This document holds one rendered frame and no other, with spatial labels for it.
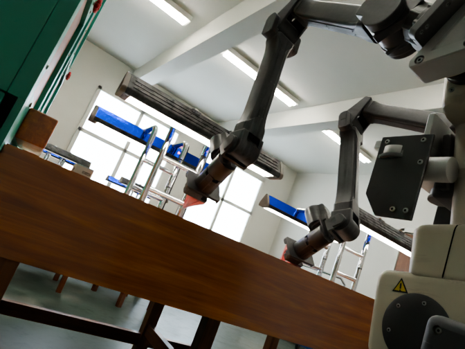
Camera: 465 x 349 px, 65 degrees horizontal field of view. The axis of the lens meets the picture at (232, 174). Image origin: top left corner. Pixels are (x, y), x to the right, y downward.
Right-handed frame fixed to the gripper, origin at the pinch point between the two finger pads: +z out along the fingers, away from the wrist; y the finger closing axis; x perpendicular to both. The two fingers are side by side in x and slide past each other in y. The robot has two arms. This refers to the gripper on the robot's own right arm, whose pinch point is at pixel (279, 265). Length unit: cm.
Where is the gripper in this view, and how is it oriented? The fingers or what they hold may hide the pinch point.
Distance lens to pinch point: 116.1
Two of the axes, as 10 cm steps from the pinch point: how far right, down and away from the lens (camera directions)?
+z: -6.1, 5.9, 5.3
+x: 0.5, 6.9, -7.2
